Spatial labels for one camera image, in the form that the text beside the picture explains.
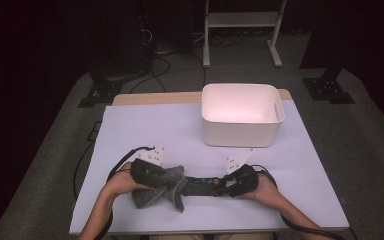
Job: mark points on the white metal stand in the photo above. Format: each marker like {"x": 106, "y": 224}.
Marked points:
{"x": 240, "y": 19}

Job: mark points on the person's left hand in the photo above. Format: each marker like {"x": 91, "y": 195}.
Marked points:
{"x": 121, "y": 183}

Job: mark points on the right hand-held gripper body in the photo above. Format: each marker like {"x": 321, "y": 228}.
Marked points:
{"x": 243, "y": 181}

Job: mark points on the white plastic bin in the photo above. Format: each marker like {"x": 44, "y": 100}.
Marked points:
{"x": 240, "y": 133}

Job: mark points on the blue toy car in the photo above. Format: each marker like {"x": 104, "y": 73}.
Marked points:
{"x": 196, "y": 186}

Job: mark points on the grey fuzzy sock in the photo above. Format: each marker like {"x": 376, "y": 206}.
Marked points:
{"x": 166, "y": 190}

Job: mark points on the person's right hand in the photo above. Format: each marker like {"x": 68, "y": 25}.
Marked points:
{"x": 268, "y": 191}

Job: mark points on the white table mat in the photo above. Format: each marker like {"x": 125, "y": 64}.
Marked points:
{"x": 146, "y": 133}

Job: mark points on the black stand base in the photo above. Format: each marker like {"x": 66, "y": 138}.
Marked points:
{"x": 103, "y": 91}
{"x": 336, "y": 96}

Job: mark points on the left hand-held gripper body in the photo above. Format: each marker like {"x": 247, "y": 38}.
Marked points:
{"x": 145, "y": 173}

